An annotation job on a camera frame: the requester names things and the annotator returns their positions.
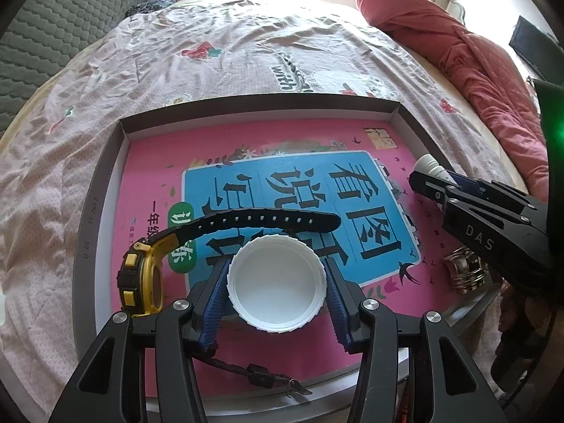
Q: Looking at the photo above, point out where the pink floral bed sheet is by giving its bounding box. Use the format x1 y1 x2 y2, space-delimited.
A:
0 0 547 406

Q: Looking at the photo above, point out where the shallow brown cardboard box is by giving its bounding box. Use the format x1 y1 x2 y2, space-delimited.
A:
73 94 505 419

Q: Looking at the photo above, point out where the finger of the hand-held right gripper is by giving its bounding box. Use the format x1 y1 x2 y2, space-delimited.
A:
407 170 556 283
454 175 548 235

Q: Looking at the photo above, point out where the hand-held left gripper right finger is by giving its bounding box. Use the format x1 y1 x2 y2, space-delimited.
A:
324 260 498 423

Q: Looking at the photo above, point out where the chrome metal fitting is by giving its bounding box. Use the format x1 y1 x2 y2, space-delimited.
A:
443 249 490 294

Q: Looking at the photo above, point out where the dark patterned cloth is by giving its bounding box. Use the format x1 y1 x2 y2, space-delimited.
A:
125 0 170 17

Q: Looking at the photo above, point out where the black flat screen monitor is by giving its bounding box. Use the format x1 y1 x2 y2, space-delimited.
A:
509 15 551 82

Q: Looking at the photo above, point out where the grey quilted headboard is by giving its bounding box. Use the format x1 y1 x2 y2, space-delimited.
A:
0 0 157 128

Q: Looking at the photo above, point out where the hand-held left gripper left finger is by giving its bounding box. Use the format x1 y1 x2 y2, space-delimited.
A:
48 258 232 423

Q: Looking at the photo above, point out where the yellow watch with black strap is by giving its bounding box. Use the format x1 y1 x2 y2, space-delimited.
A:
117 209 342 396

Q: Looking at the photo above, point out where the red quilted blanket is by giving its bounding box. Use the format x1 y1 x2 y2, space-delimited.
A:
356 0 551 190

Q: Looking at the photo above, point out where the white bottle with pink label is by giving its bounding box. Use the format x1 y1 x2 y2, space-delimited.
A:
416 153 456 181

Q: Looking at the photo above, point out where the pink and blue book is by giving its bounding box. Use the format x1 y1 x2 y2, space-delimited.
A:
112 117 463 399

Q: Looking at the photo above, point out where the white ribbed plastic lid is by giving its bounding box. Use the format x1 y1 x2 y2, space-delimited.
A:
226 235 327 333

